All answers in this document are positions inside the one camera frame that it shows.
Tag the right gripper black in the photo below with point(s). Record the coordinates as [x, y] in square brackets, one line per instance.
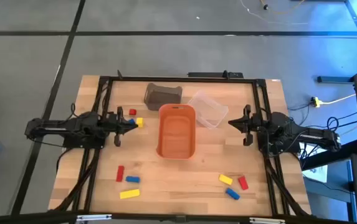
[255, 124]

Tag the blue metal bar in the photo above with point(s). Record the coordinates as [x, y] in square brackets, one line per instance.
[335, 79]

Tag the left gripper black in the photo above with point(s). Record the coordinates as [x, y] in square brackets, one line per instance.
[112, 124]

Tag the silver metal bracket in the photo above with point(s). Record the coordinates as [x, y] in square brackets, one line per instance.
[267, 220]
[94, 217]

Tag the small blue cube block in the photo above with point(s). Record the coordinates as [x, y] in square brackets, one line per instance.
[131, 121]

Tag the gray translucent plastic bin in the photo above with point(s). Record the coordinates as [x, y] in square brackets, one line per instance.
[162, 95]

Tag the black aluminium table frame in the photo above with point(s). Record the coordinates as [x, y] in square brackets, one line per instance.
[181, 79]

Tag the white paper sheet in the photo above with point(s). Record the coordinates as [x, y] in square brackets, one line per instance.
[316, 174]

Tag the blue rectangular block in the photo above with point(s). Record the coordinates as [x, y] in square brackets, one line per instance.
[233, 193]
[133, 179]

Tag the orange plastic bin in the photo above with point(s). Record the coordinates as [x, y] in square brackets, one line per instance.
[176, 137]

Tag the yellow rectangular block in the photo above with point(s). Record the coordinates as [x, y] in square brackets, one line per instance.
[225, 179]

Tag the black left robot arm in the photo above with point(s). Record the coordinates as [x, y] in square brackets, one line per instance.
[72, 126]

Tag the small yellow cube block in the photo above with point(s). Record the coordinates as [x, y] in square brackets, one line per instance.
[139, 122]

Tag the yellow power plug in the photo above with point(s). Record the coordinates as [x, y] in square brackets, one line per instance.
[315, 101]

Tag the clear plastic bin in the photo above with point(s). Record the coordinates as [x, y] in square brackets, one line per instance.
[211, 110]

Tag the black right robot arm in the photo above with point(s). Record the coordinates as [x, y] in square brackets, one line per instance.
[309, 137]

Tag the small red cube block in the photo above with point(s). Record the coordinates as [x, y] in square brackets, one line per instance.
[132, 112]

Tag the long yellow block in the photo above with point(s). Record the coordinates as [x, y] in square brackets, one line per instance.
[130, 193]

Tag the red rectangular block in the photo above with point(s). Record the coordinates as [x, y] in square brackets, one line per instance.
[120, 173]
[243, 183]

